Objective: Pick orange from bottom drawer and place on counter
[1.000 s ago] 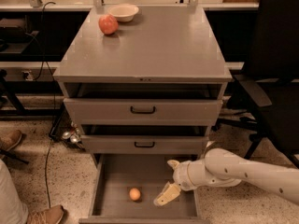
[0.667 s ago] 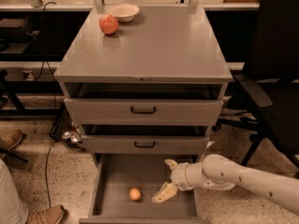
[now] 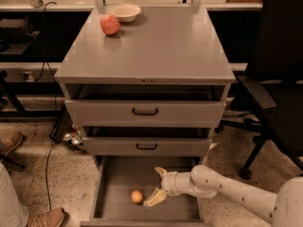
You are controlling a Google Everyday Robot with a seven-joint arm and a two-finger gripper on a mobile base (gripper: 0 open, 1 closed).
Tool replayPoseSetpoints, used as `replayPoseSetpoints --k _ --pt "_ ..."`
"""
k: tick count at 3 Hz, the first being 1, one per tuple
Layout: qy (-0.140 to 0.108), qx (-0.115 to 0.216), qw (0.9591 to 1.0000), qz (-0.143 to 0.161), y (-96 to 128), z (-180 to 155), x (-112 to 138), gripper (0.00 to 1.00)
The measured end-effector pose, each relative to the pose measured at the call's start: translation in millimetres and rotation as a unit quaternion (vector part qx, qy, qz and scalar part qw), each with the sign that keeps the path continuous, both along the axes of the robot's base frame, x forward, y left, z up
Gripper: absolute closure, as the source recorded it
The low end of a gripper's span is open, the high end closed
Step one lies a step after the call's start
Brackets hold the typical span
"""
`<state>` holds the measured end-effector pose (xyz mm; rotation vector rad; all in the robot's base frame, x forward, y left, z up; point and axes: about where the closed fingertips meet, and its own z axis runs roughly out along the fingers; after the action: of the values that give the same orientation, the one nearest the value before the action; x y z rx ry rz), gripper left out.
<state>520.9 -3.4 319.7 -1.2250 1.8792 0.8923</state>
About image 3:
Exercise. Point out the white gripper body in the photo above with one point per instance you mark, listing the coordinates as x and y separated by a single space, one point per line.
169 183

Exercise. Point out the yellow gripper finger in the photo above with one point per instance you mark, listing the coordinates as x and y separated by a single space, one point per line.
157 196
161 171

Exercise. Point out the small orange fruit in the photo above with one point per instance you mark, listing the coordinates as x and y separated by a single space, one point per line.
136 197

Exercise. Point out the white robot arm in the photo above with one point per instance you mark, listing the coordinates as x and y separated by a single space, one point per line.
284 209

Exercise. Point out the bottom grey open drawer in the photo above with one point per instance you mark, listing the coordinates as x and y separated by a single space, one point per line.
119 176

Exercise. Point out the middle grey drawer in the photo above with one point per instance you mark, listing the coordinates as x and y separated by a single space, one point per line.
124 146

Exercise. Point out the grey drawer cabinet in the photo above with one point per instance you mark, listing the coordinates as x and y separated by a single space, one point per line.
166 54

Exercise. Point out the top grey drawer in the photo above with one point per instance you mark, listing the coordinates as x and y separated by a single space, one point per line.
140 113

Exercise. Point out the silver cans on floor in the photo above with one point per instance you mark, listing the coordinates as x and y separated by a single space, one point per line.
74 137

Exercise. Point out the brown shoe lower left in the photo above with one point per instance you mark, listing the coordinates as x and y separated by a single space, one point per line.
53 218

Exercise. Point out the brown shoe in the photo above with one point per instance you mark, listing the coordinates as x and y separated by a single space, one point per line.
11 142
53 218

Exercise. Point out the black office chair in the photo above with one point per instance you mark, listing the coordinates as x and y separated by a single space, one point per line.
271 87

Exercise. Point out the light trouser leg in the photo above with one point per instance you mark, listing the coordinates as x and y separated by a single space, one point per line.
12 212

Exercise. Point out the brown shoe upper left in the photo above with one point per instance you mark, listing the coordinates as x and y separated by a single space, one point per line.
11 142

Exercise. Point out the red apple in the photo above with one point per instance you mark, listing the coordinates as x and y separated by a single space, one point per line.
109 25

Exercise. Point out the white bowl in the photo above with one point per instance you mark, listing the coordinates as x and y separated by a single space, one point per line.
125 13

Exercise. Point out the wall power outlet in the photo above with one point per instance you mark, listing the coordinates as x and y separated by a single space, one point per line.
28 76

